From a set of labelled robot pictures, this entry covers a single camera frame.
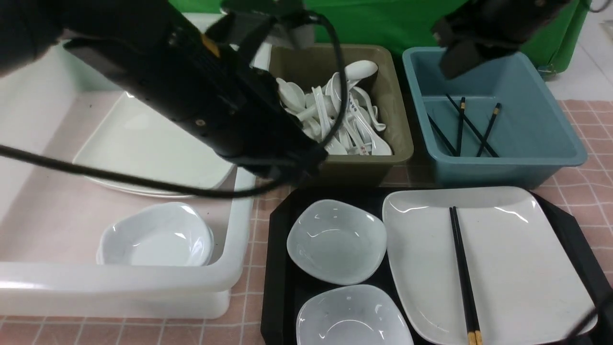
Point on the black chopstick gold band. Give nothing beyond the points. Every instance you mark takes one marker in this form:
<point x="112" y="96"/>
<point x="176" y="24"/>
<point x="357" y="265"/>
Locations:
<point x="460" y="126"/>
<point x="487" y="130"/>

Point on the white spoon front centre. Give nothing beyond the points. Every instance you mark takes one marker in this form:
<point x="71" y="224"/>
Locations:
<point x="326" y="111"/>

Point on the white bowl in tub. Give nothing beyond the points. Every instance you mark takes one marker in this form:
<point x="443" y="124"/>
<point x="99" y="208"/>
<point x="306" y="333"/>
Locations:
<point x="169" y="234"/>

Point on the short black chopstick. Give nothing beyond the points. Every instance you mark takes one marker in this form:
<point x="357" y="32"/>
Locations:
<point x="442" y="137"/>

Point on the black chopstick gold band right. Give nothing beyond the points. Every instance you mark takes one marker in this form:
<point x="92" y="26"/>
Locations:
<point x="487" y="130"/>

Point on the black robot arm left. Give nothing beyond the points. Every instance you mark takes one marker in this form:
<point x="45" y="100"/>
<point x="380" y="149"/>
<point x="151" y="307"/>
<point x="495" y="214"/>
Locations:
<point x="203" y="82"/>

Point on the large white plastic tub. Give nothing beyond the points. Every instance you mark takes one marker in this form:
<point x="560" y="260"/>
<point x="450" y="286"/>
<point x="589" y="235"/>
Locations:
<point x="51" y="222"/>

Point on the black chopstick in bin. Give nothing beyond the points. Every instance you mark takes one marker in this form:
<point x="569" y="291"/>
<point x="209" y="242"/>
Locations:
<point x="473" y="128"/>

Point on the large white square plate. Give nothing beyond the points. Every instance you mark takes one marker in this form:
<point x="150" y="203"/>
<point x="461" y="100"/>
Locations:
<point x="525" y="287"/>

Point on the pink checkered tablecloth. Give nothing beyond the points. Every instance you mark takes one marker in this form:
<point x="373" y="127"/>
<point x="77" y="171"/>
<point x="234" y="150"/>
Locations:
<point x="585" y="192"/>

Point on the blue plastic bin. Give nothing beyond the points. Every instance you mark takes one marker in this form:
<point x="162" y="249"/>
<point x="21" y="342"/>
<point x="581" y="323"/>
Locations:
<point x="531" y="134"/>

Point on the olive green plastic bin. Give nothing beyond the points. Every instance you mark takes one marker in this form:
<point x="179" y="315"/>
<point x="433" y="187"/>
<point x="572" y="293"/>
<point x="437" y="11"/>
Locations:
<point x="313" y="67"/>

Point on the green cloth backdrop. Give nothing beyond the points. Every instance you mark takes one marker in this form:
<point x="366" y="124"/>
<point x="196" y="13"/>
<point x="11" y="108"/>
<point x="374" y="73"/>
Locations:
<point x="393" y="24"/>

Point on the black plastic serving tray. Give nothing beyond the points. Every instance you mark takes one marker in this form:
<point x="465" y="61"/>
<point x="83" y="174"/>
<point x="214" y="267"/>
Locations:
<point x="288" y="287"/>

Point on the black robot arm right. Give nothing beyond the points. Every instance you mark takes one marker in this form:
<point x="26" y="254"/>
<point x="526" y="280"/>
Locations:
<point x="483" y="30"/>

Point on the white bowl tray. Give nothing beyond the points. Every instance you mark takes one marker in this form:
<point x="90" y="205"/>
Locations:
<point x="337" y="243"/>
<point x="351" y="315"/>

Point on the white square plate in tub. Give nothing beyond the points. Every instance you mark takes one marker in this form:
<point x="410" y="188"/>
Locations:
<point x="135" y="140"/>

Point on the white spoon top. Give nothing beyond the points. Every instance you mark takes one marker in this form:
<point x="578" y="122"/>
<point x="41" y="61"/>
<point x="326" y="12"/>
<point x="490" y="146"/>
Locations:
<point x="361" y="69"/>

